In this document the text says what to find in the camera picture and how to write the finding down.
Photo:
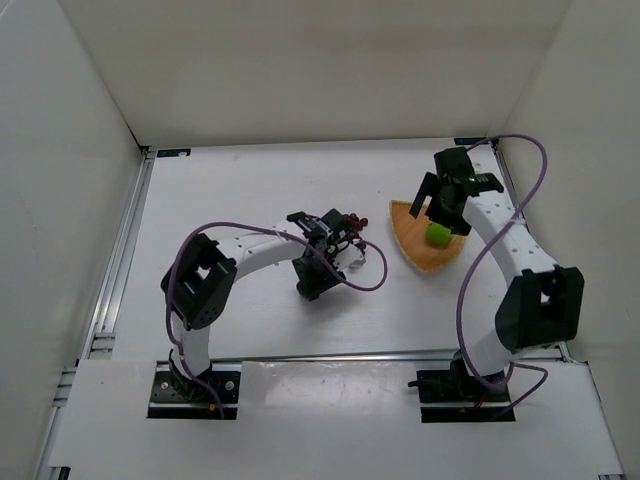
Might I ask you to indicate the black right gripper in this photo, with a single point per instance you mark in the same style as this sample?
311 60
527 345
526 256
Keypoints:
447 212

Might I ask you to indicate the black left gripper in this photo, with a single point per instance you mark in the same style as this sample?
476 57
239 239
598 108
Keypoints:
335 235

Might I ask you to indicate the green fake fruit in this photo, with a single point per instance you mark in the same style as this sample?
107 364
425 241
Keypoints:
437 235

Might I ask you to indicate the red fake grape bunch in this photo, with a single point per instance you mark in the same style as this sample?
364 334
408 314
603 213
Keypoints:
354 226

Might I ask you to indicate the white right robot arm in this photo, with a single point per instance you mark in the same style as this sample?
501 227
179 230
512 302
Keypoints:
543 300

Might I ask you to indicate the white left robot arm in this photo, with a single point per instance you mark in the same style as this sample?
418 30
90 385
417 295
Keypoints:
198 286

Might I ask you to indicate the triangular woven bamboo basket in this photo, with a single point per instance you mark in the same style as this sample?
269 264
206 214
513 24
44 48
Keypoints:
409 235

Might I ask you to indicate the blue right corner label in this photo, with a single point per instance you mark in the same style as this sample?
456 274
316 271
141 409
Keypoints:
467 141

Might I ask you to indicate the blue corner label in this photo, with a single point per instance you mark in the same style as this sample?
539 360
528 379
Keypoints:
467 141
173 153

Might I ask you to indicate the blue left corner label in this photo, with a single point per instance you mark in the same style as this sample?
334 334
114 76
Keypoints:
173 153

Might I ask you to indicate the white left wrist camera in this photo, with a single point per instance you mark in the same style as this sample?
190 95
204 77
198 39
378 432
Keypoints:
349 254

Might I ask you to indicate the silver metal rail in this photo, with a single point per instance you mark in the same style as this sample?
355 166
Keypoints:
403 356

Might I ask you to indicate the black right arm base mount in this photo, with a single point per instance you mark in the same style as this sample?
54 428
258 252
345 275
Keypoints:
444 400

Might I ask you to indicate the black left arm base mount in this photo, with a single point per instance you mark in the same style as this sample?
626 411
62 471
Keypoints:
172 398

